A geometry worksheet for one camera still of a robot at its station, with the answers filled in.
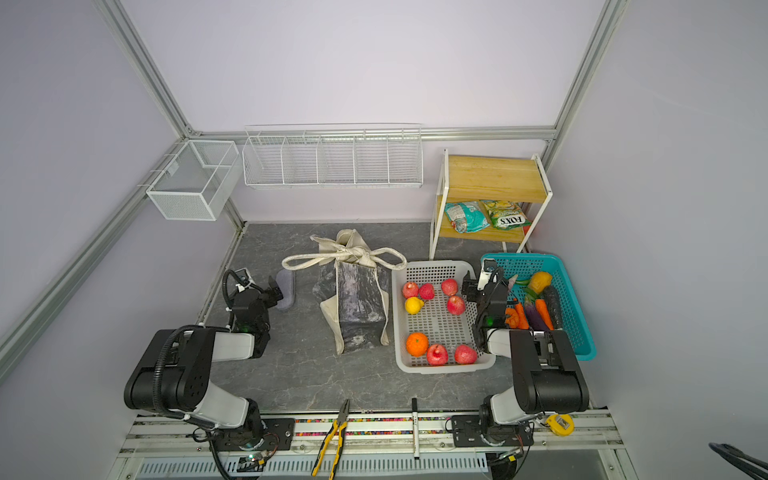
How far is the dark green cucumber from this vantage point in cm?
91

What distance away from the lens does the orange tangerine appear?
2.77 ft

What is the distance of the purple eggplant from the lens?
899mm
